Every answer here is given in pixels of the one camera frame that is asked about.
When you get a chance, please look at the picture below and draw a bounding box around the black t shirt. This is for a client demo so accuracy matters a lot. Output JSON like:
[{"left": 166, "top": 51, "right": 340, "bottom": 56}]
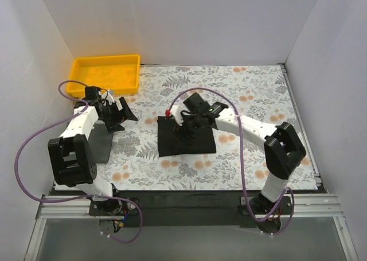
[{"left": 157, "top": 116, "right": 217, "bottom": 157}]

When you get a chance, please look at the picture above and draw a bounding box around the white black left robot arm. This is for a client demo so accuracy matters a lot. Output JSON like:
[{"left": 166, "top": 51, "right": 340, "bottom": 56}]
[{"left": 48, "top": 86, "right": 138, "bottom": 215}]

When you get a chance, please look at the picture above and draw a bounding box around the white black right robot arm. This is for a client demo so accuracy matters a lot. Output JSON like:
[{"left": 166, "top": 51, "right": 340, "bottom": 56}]
[{"left": 166, "top": 93, "right": 306, "bottom": 214}]

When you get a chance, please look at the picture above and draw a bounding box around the folded grey t shirt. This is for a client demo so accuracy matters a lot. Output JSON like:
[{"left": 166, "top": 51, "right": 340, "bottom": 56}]
[{"left": 88, "top": 123, "right": 114, "bottom": 163}]

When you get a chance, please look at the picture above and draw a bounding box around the yellow plastic tray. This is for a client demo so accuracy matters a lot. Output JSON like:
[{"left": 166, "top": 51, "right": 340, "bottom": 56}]
[{"left": 69, "top": 54, "right": 140, "bottom": 95}]

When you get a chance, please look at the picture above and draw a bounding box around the floral patterned table mat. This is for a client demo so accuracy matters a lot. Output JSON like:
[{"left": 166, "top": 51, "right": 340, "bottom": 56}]
[{"left": 54, "top": 64, "right": 327, "bottom": 192}]

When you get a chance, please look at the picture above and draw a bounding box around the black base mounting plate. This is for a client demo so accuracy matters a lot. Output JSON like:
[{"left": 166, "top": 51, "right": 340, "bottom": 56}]
[{"left": 89, "top": 190, "right": 292, "bottom": 232}]

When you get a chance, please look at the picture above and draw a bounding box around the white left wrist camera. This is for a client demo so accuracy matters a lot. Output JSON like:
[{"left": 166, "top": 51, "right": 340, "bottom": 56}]
[{"left": 104, "top": 89, "right": 123, "bottom": 111}]

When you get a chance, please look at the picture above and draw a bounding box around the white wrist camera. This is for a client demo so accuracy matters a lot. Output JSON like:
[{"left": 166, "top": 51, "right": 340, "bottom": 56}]
[
  {"left": 104, "top": 89, "right": 123, "bottom": 111},
  {"left": 165, "top": 105, "right": 184, "bottom": 126}
]

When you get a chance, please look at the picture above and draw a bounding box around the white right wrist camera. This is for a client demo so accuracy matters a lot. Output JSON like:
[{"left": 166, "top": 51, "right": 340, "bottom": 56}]
[{"left": 165, "top": 105, "right": 184, "bottom": 126}]

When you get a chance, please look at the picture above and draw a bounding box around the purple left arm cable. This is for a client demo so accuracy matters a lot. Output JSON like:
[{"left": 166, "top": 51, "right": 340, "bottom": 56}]
[{"left": 14, "top": 80, "right": 144, "bottom": 244}]

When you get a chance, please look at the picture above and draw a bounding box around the aluminium frame rail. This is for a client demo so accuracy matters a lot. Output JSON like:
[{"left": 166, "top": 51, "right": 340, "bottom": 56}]
[{"left": 25, "top": 191, "right": 358, "bottom": 260}]

